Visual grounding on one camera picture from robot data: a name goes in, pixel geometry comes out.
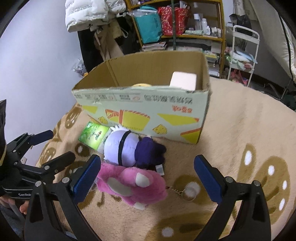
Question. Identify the white rolling cart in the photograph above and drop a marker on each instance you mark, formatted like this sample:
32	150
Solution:
245	29

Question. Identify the beige tissue pack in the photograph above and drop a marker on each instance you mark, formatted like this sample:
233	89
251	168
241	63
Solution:
182	80

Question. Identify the pale floral curtain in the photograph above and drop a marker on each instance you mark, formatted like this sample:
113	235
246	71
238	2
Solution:
238	7

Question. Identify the yellow plush toy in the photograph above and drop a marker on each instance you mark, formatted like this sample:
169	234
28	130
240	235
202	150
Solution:
142	85

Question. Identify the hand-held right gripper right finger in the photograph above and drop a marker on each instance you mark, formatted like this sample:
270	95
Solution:
207	179

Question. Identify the plastic bag of toys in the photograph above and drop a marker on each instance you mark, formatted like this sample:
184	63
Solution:
79	68

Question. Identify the wooden shelf unit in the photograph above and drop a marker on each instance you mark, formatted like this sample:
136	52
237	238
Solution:
196	37

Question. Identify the green pole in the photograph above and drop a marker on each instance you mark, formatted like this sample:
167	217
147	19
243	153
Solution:
174	27

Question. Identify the black hanging garment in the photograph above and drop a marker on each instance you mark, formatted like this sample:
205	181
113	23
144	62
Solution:
90	51

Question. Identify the printed cardboard box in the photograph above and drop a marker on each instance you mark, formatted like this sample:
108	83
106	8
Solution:
138	109

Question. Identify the beige patterned blanket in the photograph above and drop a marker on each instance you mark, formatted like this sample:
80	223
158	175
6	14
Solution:
231	139

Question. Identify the stack of books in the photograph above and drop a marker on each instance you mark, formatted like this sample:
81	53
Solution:
155	46

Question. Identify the person's left hand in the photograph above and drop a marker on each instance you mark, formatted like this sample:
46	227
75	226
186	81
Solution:
23	208

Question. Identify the black metal frame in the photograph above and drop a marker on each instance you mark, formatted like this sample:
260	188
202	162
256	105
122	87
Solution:
284	97

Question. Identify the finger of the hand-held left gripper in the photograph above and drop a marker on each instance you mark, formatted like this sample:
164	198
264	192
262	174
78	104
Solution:
62	161
41	137

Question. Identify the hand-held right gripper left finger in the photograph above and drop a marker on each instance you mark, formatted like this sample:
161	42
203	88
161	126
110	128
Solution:
86	178

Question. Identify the group of cosmetic bottles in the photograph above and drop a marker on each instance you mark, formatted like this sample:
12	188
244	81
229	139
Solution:
204	24

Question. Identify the white-haired plush doll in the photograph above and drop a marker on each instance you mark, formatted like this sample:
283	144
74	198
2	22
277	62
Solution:
118	148

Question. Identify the beige hanging garment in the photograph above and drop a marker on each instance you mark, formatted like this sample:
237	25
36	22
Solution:
108	44

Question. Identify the pink plush bear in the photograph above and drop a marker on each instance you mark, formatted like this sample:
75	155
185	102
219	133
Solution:
143	190

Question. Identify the red patterned bag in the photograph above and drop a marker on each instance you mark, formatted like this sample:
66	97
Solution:
171	20

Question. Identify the white puffer jacket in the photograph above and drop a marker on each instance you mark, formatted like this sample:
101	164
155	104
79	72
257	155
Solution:
87	14

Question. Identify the green tissue packet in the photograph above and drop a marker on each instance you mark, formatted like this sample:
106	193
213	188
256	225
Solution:
92	135

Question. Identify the teal shopping bag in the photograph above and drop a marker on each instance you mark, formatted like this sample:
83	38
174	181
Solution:
148	25

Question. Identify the pile of papers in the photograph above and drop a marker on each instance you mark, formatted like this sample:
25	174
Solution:
211	62

